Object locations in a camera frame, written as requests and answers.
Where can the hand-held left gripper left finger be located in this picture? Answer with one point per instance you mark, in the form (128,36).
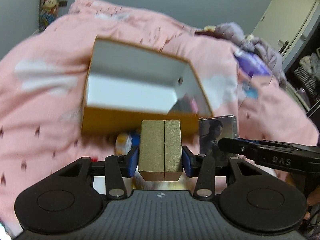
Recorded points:
(133,163)

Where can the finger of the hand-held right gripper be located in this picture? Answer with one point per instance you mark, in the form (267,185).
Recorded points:
(237,148)
(252,142)

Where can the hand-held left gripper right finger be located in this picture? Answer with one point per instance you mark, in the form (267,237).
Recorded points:
(186,163)

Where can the small portrait print box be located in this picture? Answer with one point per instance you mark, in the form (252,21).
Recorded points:
(212,135)

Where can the gold gift box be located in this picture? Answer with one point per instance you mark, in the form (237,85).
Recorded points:
(160,147)

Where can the brown cardboard box white inside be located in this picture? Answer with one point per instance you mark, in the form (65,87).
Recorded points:
(135,75)

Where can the person's right hand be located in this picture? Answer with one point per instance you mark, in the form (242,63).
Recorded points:
(311,201)

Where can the white yellow blue toy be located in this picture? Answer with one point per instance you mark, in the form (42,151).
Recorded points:
(125,142)

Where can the purple plastic bag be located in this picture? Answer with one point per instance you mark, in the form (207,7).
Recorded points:
(252,63)

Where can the dark storage shelf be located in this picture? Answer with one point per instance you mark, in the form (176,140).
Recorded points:
(306,80)

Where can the lilac padded jacket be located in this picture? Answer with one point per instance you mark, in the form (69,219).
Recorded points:
(260,43)

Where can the pink printed blanket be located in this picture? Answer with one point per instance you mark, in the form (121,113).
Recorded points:
(45,105)

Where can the cream cloth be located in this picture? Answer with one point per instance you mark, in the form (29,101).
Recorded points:
(209,27)

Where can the white door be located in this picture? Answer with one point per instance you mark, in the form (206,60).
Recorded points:
(287,17)

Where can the pink pillow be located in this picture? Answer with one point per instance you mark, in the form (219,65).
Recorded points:
(85,6)

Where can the column of plush toys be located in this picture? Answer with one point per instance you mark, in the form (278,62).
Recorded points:
(50,0)

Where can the black wall switch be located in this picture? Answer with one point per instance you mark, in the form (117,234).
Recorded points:
(63,3)

